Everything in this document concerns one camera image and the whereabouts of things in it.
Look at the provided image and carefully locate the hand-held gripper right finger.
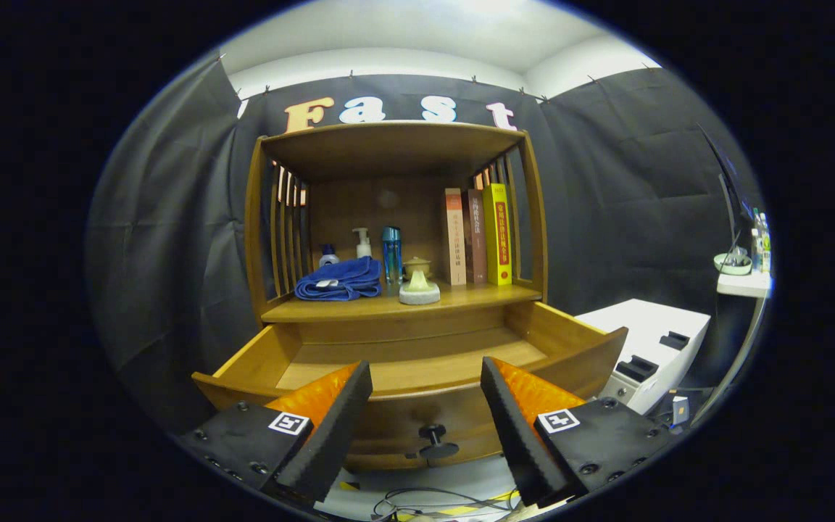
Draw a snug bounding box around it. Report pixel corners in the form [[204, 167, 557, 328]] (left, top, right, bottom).
[[480, 356, 673, 508]]

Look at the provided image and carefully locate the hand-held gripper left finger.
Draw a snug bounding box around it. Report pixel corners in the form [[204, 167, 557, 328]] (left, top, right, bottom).
[[175, 360, 375, 507]]

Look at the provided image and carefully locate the black drawer knob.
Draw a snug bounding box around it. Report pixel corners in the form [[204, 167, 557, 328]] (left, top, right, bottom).
[[417, 424, 460, 460]]

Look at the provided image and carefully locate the wooden drawer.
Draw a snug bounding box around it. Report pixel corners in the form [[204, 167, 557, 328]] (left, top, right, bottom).
[[191, 300, 628, 472]]

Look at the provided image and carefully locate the green-handled scrub brush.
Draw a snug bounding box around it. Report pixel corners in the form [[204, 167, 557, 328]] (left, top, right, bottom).
[[398, 270, 441, 306]]

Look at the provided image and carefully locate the wooden countertop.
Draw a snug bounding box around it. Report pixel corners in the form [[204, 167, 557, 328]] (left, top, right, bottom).
[[261, 279, 543, 324]]

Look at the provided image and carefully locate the wooden cabinet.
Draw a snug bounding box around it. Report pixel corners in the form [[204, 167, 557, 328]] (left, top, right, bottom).
[[244, 121, 550, 349]]

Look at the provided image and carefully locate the folded blue towel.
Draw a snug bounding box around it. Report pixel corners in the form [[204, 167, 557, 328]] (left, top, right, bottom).
[[294, 256, 383, 302]]

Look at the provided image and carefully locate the white equipment case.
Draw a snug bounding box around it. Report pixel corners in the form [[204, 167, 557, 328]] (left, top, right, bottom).
[[576, 299, 712, 416]]

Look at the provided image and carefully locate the tall blue glass bottle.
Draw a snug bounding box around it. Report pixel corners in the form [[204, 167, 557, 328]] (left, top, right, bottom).
[[381, 226, 402, 285]]

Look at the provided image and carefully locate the brown book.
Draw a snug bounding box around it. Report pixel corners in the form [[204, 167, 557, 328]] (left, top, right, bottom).
[[462, 189, 489, 284]]

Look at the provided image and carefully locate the yellow book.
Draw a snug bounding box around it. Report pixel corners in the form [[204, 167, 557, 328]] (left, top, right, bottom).
[[483, 183, 513, 286]]

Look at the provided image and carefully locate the orange and white book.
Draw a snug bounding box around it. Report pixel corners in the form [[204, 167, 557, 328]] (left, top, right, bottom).
[[444, 188, 468, 286]]

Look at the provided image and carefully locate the white desk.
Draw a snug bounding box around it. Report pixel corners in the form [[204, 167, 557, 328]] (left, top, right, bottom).
[[716, 272, 773, 299]]

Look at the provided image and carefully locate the white bowl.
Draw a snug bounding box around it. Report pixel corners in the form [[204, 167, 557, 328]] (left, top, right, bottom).
[[713, 251, 753, 276]]

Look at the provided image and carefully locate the green plastic bottle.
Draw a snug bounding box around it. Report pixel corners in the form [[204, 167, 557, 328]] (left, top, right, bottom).
[[751, 209, 772, 275]]

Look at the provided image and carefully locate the black floor cable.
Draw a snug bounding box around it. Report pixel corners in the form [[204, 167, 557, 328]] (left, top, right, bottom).
[[370, 487, 520, 521]]

